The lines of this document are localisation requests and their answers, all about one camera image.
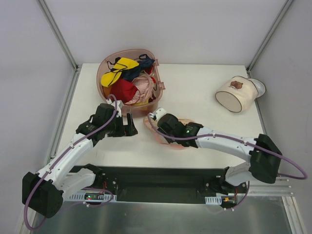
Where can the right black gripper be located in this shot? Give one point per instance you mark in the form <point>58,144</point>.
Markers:
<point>162,120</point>

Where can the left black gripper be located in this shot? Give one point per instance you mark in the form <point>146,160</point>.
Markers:
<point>125,126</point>

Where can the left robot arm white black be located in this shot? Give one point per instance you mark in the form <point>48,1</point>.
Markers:
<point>46,190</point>

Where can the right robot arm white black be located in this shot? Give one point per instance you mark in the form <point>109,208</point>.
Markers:
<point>259,154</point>

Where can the red bra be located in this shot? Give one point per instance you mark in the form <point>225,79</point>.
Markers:
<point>125,91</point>

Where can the pink satin bra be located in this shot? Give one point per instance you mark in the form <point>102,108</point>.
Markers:
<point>145,86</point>

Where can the navy blue bra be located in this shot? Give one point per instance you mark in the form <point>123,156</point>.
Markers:
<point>144,61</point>

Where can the yellow bra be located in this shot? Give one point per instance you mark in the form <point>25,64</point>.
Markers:
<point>120,65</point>

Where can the cream bear laundry bag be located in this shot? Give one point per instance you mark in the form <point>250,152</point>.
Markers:
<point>237,94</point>

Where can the pink plastic basket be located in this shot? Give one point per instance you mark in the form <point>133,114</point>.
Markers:
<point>139,109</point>

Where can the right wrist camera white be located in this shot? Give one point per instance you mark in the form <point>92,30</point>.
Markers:
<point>158,113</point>

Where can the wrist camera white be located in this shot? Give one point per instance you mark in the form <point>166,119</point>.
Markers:
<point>119,105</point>
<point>158,113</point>

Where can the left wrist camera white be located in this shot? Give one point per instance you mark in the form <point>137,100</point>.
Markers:
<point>119,105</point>

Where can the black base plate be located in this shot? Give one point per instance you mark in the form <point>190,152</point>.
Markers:
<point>162,185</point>

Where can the left white cable duct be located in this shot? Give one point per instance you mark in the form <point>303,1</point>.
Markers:
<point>91,197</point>

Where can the white cable duct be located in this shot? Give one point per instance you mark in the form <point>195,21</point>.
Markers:
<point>220,200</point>
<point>91,197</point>

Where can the right white cable duct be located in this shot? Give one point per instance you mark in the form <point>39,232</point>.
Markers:
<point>220,200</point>

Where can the left aluminium frame post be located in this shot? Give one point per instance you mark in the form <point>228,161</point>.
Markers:
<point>57,33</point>

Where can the aluminium frame post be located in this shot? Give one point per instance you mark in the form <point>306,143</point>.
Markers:
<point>57,33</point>
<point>270,33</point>

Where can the right aluminium frame post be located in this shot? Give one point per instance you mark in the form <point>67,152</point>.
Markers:
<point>270,33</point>

